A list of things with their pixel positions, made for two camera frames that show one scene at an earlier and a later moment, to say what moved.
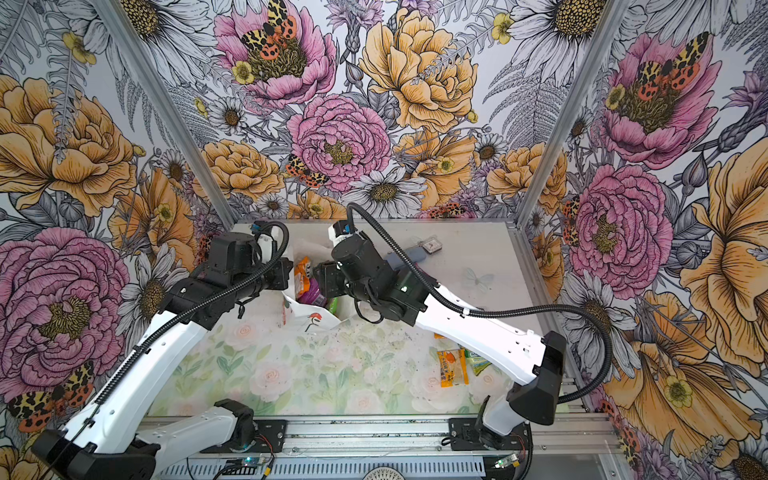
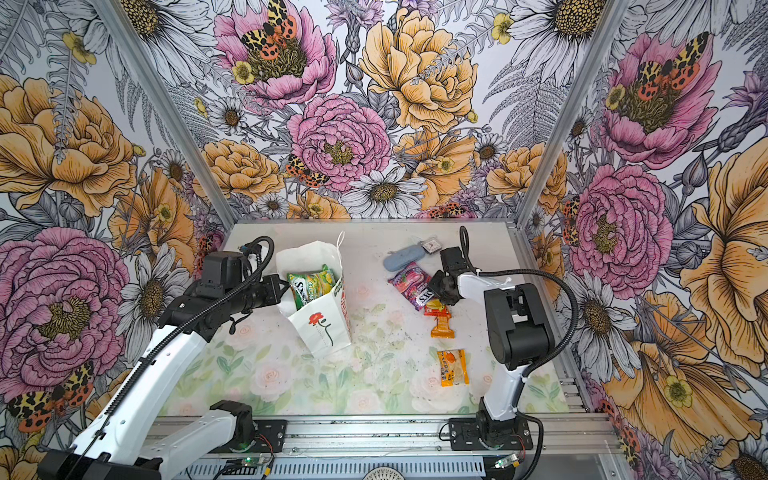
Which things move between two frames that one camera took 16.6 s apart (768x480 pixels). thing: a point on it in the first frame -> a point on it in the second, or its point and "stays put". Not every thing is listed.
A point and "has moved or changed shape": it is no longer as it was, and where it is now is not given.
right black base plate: (469, 434) stays put
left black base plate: (270, 437) stays put
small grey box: (432, 246) stays put
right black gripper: (329, 280) -> (434, 282)
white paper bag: (313, 318) has moved or changed shape
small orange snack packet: (454, 368) stays put
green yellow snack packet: (477, 363) -> (306, 287)
